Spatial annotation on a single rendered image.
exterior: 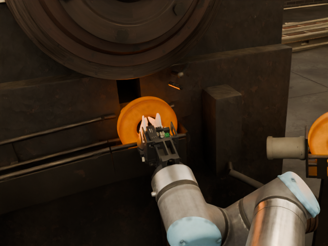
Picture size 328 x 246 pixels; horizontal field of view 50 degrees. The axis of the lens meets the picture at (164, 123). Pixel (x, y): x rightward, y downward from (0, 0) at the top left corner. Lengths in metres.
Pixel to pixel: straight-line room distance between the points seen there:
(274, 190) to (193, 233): 0.17
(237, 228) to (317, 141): 0.31
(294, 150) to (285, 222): 0.35
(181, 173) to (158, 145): 0.09
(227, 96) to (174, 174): 0.29
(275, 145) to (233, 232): 0.29
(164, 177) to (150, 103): 0.23
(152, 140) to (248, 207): 0.24
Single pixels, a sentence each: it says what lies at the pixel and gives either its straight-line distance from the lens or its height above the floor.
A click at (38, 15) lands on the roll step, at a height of 1.04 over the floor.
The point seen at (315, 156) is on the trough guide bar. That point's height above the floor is 0.67.
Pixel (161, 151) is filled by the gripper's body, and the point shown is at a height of 0.75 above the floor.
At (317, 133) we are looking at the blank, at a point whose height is 0.73.
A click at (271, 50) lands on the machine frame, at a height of 0.87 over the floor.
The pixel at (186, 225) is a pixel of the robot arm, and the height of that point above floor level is 0.70.
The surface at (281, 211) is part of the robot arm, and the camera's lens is 0.61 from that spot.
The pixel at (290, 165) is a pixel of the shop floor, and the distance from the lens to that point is 2.15.
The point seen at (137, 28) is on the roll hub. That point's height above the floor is 1.00.
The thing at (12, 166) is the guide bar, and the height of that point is 0.68.
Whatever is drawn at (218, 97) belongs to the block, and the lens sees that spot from 0.89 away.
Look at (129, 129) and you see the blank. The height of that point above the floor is 0.75.
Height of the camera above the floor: 1.12
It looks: 25 degrees down
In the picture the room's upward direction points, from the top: 5 degrees counter-clockwise
